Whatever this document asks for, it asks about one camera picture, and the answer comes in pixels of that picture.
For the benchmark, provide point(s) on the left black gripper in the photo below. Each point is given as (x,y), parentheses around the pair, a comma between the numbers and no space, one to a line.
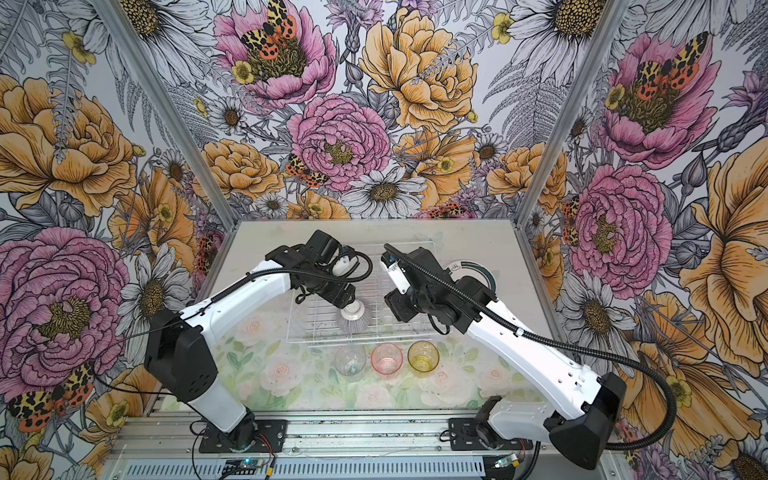
(342,294)

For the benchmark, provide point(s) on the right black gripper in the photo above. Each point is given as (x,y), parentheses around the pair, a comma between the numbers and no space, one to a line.
(399,303)

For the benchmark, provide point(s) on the yellow plastic cup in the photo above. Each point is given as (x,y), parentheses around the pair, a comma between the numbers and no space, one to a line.
(423,357)

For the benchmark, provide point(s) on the purple striped bowl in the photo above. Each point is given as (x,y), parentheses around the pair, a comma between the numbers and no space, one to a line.
(354,318)

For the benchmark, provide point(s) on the clear plastic cup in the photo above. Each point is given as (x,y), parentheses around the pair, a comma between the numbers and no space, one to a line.
(350,360)

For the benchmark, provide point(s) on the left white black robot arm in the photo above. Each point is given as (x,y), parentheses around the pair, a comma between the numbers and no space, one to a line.
(178,352)

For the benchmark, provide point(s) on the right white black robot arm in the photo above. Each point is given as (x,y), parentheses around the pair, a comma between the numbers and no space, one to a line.
(581,406)

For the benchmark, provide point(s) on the green circuit board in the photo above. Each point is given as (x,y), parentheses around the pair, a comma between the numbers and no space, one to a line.
(245,466)

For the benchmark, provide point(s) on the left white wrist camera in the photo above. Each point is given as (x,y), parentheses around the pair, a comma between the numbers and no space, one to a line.
(345,263)

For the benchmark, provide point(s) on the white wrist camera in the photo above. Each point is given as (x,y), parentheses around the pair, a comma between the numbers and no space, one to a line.
(345,263)
(390,265)

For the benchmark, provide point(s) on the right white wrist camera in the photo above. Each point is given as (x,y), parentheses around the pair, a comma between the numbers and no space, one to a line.
(390,265)

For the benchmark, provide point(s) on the white wire dish rack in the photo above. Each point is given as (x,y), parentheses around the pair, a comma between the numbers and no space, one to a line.
(318,323)

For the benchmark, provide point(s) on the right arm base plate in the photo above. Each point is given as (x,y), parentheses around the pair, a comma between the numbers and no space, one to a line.
(463,434)

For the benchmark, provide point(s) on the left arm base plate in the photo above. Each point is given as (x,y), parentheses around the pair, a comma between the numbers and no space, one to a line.
(264,436)

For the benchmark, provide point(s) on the aluminium front rail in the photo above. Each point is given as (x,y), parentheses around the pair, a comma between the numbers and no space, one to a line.
(340,445)

